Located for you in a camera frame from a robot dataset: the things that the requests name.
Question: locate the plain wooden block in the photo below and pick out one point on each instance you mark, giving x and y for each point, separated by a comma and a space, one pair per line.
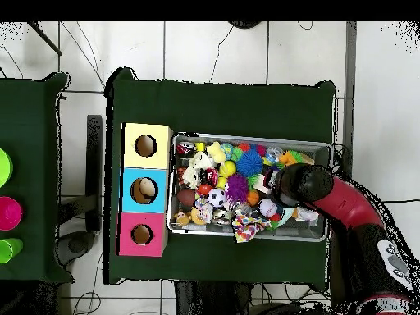
262, 185

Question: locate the white baseball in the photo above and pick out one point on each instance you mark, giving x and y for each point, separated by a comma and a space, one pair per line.
268, 207

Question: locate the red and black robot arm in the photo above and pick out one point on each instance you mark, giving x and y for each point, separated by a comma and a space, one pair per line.
344, 203

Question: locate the wooden box with three holes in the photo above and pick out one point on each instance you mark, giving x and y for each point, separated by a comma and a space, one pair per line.
147, 162

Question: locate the yellow plush animal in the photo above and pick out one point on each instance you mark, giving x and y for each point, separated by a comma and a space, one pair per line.
216, 152

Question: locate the small soccer ball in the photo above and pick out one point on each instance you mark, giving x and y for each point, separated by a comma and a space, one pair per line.
217, 197

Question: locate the purple spiky ball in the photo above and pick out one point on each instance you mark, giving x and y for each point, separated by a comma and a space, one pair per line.
237, 187

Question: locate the brown monkey plush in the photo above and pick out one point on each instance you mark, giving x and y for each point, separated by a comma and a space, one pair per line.
182, 218

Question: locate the dark green tablecloth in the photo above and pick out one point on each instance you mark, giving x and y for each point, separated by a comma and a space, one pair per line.
213, 108
29, 115

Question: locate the orange toy brick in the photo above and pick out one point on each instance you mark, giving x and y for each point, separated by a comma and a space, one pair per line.
288, 158

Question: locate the light teal cloth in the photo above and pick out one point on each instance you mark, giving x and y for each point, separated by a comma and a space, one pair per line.
286, 215

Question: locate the dark grey oval base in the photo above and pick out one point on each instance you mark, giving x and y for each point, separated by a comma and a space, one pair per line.
75, 246

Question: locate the black round base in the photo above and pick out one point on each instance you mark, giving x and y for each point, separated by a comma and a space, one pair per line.
244, 24

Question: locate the pink plastic cup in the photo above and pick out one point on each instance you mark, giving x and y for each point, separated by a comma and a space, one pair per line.
10, 213

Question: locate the bright green plastic cup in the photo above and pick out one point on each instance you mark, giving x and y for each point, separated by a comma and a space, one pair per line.
5, 167
10, 250

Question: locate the black slanted rod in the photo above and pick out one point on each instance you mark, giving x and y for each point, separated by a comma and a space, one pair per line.
45, 38

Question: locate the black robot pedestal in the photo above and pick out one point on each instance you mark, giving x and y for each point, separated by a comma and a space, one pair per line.
210, 302

